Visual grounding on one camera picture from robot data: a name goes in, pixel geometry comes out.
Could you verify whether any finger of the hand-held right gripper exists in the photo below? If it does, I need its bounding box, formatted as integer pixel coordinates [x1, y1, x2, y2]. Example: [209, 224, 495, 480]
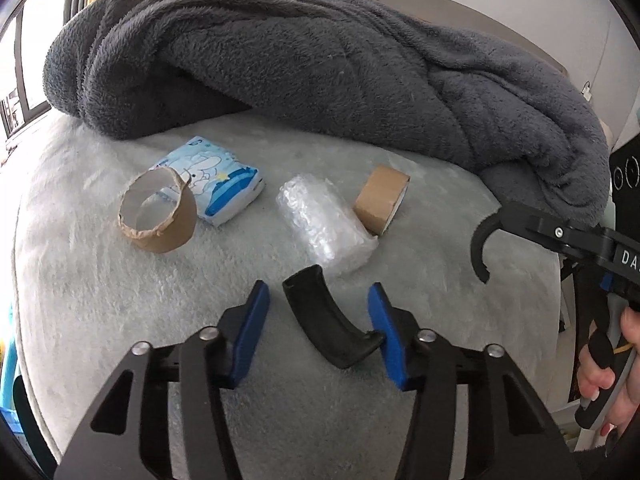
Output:
[472, 200, 537, 285]

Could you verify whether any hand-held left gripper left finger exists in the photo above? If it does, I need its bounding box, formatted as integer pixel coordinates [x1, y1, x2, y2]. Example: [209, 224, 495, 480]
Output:
[52, 280, 271, 480]

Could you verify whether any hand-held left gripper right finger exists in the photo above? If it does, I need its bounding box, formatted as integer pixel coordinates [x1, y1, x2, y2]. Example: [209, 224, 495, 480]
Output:
[367, 282, 583, 480]

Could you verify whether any black curved plastic piece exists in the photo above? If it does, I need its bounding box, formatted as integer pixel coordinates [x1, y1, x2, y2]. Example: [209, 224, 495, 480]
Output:
[282, 265, 386, 371]

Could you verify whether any wide cardboard tape core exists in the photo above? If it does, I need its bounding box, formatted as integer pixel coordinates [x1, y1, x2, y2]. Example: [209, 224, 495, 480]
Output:
[118, 167, 198, 254]

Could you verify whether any small cardboard roll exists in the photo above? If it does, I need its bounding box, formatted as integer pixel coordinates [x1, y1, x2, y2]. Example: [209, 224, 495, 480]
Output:
[353, 164, 412, 237]

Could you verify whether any bubble wrap roll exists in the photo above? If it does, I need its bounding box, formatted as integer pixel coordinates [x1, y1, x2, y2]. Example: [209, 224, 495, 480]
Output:
[276, 174, 380, 274]

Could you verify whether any blue tissue pack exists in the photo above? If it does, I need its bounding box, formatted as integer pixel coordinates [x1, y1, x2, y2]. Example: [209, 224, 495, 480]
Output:
[149, 136, 266, 226]

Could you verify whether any person's right hand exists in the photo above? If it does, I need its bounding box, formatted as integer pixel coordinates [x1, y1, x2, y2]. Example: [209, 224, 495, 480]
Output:
[577, 306, 640, 453]

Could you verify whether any bed with grey mattress cover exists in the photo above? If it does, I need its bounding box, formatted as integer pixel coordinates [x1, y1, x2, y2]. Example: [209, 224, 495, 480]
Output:
[10, 109, 567, 480]

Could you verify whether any taupe padded headboard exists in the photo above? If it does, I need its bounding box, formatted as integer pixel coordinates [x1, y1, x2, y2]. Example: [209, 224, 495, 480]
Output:
[375, 0, 572, 77]

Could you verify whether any dark grey fleece blanket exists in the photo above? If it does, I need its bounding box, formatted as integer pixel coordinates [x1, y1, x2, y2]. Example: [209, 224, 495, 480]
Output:
[44, 0, 612, 227]

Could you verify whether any black framed glass door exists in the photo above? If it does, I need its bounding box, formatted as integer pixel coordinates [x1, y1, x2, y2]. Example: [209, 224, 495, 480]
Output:
[0, 10, 52, 142]

